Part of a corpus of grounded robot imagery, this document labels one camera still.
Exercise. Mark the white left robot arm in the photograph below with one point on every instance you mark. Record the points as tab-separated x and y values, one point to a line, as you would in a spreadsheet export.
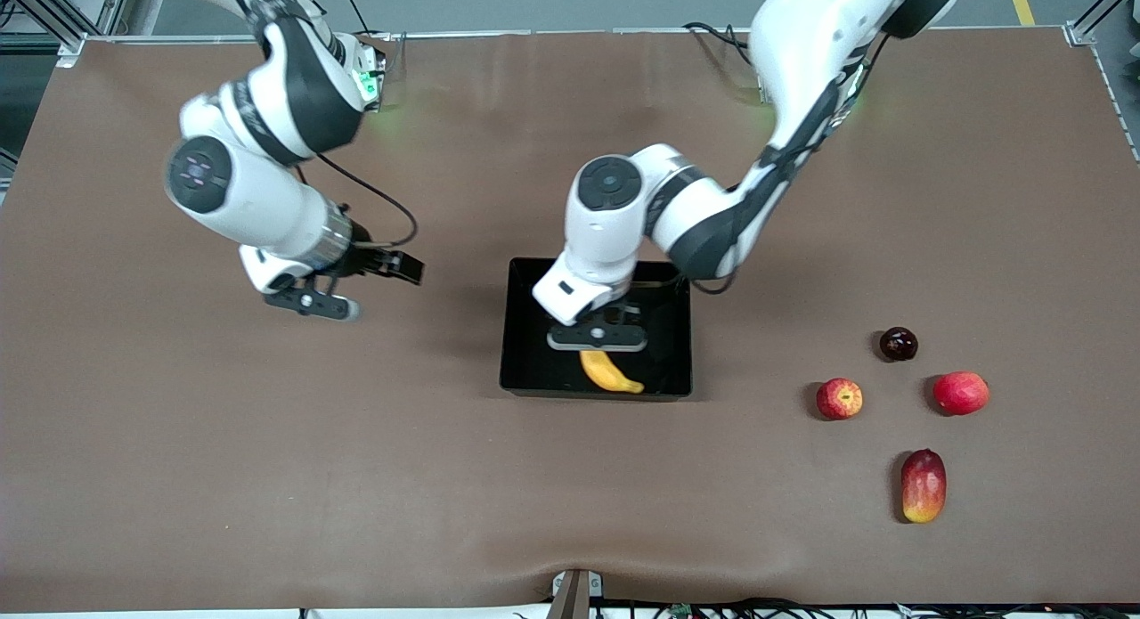
695	218

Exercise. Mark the black plastic box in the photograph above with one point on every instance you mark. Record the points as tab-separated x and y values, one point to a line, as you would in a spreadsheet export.
534	370

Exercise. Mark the red yellow striped apple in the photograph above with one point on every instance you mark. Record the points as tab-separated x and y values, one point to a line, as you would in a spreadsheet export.
839	399

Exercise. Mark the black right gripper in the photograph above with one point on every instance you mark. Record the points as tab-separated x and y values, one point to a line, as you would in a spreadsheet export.
372	259

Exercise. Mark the yellow floor tape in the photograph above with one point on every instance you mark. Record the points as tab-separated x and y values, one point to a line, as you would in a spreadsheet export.
1019	0

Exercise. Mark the brown table mat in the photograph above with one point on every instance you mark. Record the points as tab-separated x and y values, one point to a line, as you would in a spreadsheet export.
267	468

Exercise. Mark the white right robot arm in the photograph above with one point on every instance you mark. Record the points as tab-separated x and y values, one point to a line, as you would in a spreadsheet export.
249	191

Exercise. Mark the red yellow mango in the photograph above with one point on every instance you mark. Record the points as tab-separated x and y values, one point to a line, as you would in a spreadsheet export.
924	485

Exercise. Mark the metal camera mount clamp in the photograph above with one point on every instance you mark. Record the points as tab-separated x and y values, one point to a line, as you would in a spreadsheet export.
576	594

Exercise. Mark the dark purple plum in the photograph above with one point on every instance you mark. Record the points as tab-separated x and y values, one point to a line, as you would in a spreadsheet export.
899	344

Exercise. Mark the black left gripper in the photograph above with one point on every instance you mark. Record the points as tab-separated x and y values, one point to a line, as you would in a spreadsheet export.
611	315

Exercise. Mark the aluminium frame profile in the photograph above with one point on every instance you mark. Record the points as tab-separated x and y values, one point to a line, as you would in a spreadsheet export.
53	13
1091	18

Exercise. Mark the yellow banana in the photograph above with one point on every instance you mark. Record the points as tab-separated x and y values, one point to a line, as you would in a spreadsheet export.
606	374

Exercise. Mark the plain red apple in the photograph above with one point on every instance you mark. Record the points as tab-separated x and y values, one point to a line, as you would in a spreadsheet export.
961	394

